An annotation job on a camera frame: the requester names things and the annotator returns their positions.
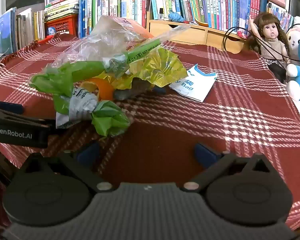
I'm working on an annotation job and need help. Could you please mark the wooden drawer organizer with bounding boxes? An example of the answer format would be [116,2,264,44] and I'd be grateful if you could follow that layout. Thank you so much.
[146,11,245,54]

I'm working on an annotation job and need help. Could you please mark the row of small books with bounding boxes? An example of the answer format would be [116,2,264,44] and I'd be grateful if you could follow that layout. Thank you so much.
[266,2,294,32]

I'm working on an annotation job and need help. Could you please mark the white cardboard box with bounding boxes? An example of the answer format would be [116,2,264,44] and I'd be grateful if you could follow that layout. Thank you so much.
[169,64,218,103]

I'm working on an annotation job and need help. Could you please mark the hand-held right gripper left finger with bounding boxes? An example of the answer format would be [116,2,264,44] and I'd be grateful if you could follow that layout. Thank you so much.
[19,144,114,193]

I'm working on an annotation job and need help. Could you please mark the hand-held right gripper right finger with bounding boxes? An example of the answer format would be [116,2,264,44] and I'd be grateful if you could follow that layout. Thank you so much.
[182,142,278,193]

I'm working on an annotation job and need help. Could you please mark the row of colourful paperback books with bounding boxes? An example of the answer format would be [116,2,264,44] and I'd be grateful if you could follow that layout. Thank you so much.
[149,0,268,32]

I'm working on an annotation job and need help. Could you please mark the stack of flat picture books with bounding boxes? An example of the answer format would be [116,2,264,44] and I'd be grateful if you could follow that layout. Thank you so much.
[44,0,80,22]

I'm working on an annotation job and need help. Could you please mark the row of tall thin books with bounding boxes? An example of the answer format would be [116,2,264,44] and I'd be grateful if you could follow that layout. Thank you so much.
[78,0,150,38]

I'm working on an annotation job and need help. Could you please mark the black cable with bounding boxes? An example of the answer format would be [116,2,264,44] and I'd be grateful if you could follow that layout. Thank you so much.
[224,24,300,68]

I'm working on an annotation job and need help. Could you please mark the red plaid blanket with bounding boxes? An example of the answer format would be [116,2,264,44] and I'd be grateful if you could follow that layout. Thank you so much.
[0,34,300,230]

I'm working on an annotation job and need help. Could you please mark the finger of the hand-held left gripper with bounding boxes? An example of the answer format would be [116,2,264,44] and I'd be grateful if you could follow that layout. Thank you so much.
[0,107,56,132]
[0,100,24,115]

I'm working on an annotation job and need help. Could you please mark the gold foil wrapper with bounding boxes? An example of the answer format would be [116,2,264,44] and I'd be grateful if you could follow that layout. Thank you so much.
[100,47,188,92]

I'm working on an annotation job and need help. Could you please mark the brown haired doll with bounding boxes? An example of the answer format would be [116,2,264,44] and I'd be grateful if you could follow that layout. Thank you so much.
[245,12,294,84]

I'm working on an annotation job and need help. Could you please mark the blue yarn toy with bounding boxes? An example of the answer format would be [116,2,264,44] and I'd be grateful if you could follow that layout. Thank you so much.
[168,11,185,23]

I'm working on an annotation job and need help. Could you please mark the green stick packet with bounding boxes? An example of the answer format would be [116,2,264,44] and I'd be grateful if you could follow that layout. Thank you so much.
[72,37,163,80]

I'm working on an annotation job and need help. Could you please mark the row of pale upright books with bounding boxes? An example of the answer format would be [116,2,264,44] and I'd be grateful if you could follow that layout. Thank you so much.
[0,7,45,54]

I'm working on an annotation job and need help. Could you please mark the clear plastic bag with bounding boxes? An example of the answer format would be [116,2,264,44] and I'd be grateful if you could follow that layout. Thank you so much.
[46,15,190,80]

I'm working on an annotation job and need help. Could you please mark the dark grey wrapper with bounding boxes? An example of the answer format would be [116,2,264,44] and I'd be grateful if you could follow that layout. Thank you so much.
[114,79,155,100]

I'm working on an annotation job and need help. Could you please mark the orange plastic wrapper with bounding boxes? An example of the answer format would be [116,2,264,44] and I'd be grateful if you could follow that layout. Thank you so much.
[126,19,154,39]

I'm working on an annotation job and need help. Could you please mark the green wrapper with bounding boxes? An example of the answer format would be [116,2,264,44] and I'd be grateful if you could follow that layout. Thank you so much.
[91,100,130,138]
[29,62,77,115]

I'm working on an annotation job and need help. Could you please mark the white bunny plush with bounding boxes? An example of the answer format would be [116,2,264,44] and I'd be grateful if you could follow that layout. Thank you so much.
[286,16,300,63]

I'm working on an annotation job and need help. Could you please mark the red plastic crate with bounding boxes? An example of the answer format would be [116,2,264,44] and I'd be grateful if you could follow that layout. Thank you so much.
[44,14,79,42]

